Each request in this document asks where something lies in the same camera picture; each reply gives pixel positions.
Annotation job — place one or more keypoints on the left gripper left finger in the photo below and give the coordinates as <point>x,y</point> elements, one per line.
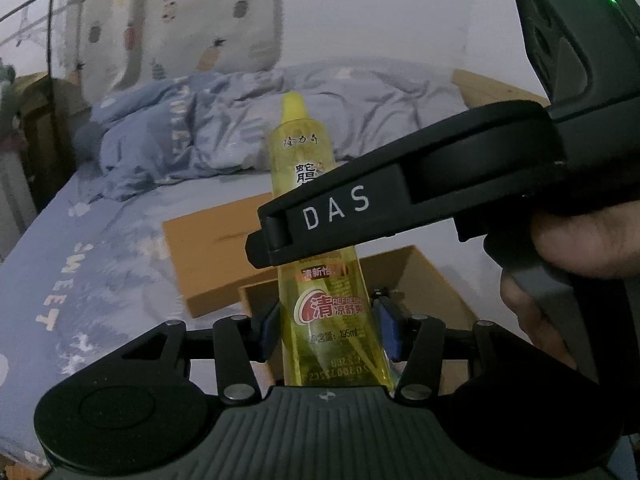
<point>238,341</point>

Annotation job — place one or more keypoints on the black clothes rack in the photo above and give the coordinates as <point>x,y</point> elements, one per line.
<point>40,77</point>

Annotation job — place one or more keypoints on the brown cardboard box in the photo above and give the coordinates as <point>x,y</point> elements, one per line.
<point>415,286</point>

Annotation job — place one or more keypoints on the yellow liquid bottle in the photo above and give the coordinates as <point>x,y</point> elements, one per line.
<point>329,337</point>

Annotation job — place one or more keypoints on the grey blue duvet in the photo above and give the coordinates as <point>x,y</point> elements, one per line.
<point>206,124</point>

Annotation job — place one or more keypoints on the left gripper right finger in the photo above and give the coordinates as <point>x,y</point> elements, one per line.
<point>416,340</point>

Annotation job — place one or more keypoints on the person right hand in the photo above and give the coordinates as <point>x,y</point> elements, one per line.
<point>604,244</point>

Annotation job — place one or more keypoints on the wooden headboard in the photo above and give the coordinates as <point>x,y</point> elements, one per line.
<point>478,90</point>

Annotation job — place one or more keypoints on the brown cardboard box lid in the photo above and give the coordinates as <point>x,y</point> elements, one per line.
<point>207,250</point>

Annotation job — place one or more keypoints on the pineapple print curtain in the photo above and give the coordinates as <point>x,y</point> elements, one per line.
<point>113,45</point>

